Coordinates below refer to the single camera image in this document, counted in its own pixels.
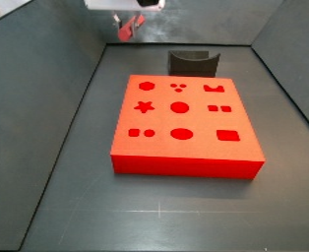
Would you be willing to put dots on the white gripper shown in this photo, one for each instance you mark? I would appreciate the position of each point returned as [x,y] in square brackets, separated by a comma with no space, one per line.
[126,5]

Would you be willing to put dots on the red hexagon peg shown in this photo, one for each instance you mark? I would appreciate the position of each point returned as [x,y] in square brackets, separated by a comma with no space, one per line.
[124,33]

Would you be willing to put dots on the black curved peg holder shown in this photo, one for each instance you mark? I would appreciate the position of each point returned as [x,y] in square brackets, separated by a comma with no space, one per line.
[192,63]

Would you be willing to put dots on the red shape sorter block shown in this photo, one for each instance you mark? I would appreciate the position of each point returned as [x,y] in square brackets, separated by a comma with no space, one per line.
[183,126]

